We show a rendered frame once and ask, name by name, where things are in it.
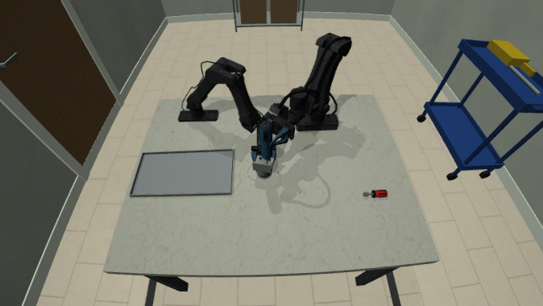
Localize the grey metal bracket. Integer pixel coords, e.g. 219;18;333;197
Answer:
252;155;274;173

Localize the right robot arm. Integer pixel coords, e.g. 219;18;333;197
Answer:
178;57;263;136

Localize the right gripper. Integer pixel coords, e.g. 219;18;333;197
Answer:
251;134;276;163

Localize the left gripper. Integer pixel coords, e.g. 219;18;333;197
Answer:
268;105;298;147

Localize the dark grey cylinder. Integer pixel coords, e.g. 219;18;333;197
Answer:
257;171;272;179

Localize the dark blue nut driver barrel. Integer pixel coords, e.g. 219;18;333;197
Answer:
259;121;272;164

